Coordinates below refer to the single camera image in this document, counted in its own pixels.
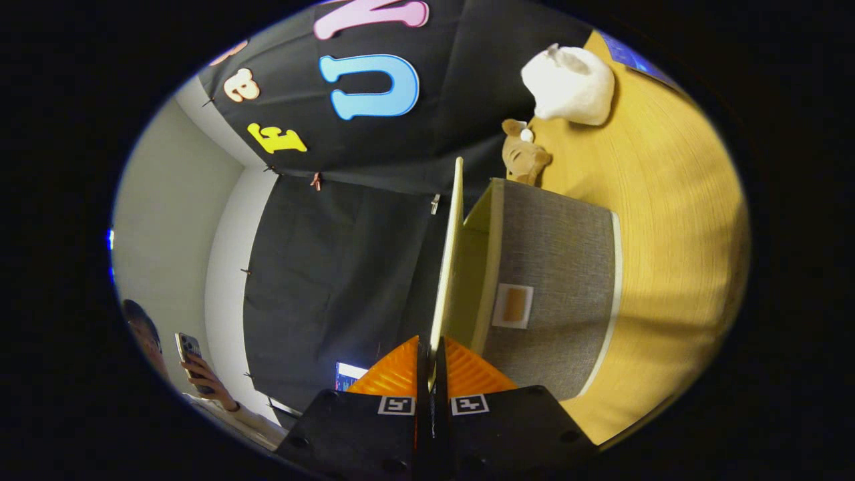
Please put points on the brown striped plush toy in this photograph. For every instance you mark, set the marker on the brown striped plush toy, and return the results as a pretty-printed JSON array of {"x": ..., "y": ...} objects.
[{"x": 524, "y": 157}]

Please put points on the white plush toy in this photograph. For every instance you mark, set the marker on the white plush toy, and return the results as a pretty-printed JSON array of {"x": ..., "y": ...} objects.
[{"x": 571, "y": 87}]

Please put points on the smartphone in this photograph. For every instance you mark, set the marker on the smartphone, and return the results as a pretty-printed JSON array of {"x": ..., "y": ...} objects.
[{"x": 189, "y": 349}]

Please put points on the red clip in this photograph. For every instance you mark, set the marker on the red clip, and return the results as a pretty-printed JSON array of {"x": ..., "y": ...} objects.
[{"x": 316, "y": 181}]

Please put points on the silver clip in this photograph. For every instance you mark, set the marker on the silver clip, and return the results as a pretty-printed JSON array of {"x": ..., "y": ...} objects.
[{"x": 435, "y": 204}]

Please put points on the blue book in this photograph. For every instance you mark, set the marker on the blue book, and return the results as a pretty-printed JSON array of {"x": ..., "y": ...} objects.
[{"x": 634, "y": 61}]

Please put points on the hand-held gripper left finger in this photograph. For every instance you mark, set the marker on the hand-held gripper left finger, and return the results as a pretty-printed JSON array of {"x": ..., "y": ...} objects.
[{"x": 422, "y": 374}]

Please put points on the black backdrop cloth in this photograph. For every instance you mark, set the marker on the black backdrop cloth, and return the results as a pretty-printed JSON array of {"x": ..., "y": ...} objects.
[{"x": 334, "y": 267}]

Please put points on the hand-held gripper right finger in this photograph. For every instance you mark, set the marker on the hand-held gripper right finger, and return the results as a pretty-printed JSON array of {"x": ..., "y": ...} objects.
[{"x": 439, "y": 374}]

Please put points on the lit computer screen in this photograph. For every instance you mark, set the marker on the lit computer screen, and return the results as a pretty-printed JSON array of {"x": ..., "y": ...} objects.
[{"x": 347, "y": 377}]

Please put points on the grey fabric storage box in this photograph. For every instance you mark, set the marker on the grey fabric storage box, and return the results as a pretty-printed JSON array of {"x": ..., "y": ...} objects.
[{"x": 561, "y": 254}]

